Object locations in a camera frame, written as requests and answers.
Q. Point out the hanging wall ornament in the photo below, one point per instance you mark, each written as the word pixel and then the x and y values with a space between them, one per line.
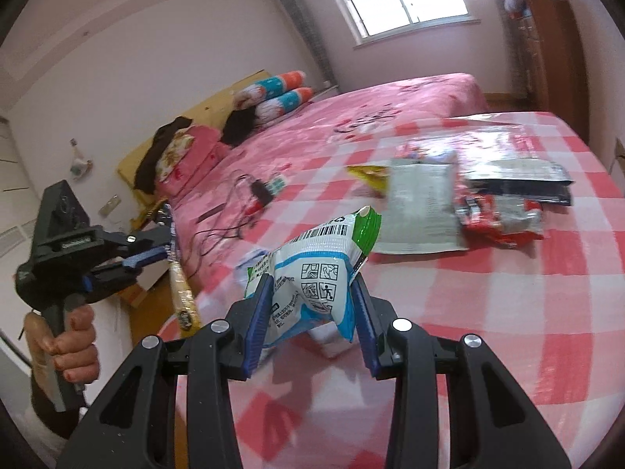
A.
pixel 79 163

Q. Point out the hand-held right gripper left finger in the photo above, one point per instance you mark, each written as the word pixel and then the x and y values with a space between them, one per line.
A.
pixel 256 325

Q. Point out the dark brown cloth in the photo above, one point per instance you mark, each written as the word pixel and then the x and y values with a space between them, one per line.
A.
pixel 156 151

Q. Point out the brown wooden cabinet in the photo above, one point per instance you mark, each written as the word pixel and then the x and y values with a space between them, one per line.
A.
pixel 551 63

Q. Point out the person's left hand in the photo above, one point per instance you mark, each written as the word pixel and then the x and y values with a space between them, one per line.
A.
pixel 80 351

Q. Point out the floral pillow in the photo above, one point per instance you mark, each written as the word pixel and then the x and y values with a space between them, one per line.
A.
pixel 176 151

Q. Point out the white green snack packet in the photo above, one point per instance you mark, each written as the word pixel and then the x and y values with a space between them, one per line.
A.
pixel 312 278

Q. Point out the teal orange bolster pillow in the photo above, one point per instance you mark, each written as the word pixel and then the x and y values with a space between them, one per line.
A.
pixel 276 85
pixel 285 102

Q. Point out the black charger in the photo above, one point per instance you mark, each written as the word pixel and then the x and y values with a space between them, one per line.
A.
pixel 261 191

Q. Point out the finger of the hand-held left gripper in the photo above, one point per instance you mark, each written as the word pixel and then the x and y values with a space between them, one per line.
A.
pixel 124 273
pixel 141 240

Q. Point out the silver grey snack packet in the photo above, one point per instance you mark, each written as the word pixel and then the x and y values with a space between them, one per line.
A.
pixel 420 205

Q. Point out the black foil packet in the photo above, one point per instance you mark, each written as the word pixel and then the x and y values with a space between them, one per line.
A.
pixel 527 178

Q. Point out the red snack packet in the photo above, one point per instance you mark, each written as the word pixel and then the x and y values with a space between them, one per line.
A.
pixel 498 220

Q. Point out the white teal power strip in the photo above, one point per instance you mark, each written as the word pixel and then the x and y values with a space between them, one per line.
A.
pixel 276 184

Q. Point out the yellow green snack packet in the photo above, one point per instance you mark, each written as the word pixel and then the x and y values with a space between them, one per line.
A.
pixel 371 176

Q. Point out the white wardrobe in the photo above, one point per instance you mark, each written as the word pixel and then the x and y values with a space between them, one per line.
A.
pixel 10 156

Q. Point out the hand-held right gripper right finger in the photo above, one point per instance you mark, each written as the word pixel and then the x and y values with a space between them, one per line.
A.
pixel 365 334

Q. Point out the black phone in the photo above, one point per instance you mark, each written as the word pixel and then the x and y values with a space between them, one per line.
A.
pixel 209 214

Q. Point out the wall socket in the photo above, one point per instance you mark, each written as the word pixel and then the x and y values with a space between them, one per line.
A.
pixel 110 205

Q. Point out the yellow wooden headboard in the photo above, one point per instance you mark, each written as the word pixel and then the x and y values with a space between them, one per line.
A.
pixel 215 102

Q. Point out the red white checked tablecloth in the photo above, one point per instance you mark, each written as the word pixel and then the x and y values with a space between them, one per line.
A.
pixel 512 303

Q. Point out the black cloth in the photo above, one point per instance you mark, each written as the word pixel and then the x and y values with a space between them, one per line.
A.
pixel 239 124

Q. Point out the person's left forearm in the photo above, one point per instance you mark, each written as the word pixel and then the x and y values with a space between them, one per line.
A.
pixel 53 415

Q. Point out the pink pillow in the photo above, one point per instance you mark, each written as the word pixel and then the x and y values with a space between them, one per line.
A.
pixel 195 156

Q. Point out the bed with pink blanket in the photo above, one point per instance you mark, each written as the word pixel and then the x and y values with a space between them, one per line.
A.
pixel 317 141

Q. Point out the clear pink plastic bag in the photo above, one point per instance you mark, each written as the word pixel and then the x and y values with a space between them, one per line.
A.
pixel 493 139

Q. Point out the yellow snack stick packet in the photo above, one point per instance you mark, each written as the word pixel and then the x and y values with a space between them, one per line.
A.
pixel 184 298

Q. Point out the pink white snack packet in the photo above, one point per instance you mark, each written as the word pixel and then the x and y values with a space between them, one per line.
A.
pixel 425 154

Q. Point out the white standing air conditioner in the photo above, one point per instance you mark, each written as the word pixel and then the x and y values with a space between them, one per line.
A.
pixel 300 24

